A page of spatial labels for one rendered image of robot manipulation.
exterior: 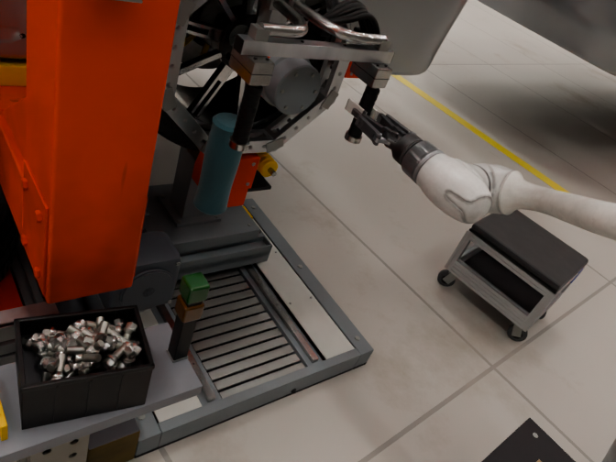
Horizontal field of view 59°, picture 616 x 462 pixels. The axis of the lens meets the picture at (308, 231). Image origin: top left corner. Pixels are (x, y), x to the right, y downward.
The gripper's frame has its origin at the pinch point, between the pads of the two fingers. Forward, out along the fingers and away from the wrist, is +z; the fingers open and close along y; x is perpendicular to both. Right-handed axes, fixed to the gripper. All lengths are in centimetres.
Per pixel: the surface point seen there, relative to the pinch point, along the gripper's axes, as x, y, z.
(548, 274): -49, 91, -35
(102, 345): -26, -72, -30
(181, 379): -38, -57, -34
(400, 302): -83, 57, -6
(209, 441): -83, -38, -28
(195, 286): -17, -56, -30
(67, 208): -9, -73, -15
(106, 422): -39, -72, -37
